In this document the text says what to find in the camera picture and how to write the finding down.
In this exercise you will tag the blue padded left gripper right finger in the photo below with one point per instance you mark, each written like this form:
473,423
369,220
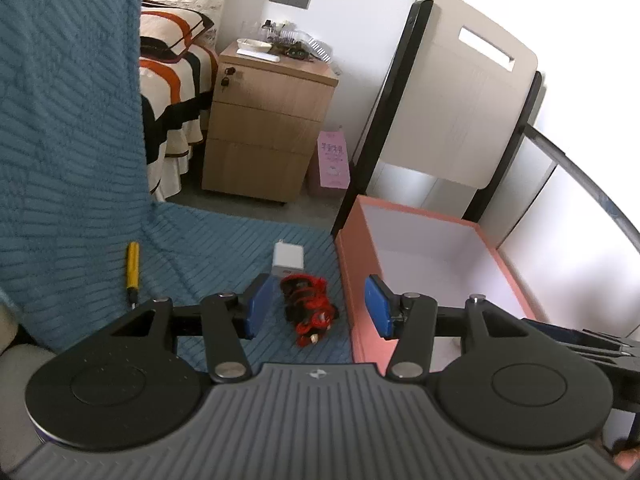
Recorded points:
414,321

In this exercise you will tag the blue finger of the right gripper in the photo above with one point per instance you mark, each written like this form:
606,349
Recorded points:
588,342

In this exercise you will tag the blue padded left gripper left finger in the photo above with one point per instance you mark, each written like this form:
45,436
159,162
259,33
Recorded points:
223,320

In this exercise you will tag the white wall charger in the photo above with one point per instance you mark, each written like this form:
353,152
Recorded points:
287,259

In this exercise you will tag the yellow handled screwdriver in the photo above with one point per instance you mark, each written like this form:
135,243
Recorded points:
133,274

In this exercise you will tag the pink storage box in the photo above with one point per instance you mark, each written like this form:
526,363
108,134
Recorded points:
415,250

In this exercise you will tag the blue textured sofa cover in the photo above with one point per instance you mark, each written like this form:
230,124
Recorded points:
74,188

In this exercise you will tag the pink paper bag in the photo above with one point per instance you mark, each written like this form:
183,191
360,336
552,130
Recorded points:
328,173

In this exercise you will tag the white folded cardboard sheet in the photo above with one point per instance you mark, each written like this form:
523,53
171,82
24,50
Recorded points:
464,95

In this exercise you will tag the wooden three-drawer nightstand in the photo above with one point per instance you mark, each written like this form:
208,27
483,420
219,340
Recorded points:
264,127

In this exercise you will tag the keys in drawer lock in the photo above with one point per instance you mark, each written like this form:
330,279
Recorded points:
226,79

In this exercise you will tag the white remote on nightstand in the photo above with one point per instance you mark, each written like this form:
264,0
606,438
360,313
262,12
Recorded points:
261,56

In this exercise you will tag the white bowl on nightstand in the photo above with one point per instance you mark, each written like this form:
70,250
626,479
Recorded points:
253,45

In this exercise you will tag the clutter of small items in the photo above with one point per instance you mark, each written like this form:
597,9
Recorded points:
286,38

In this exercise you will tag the striped pillow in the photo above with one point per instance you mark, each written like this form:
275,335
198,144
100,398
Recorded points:
167,32

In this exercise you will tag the curved grey metal rail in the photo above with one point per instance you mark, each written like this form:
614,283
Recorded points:
586,183

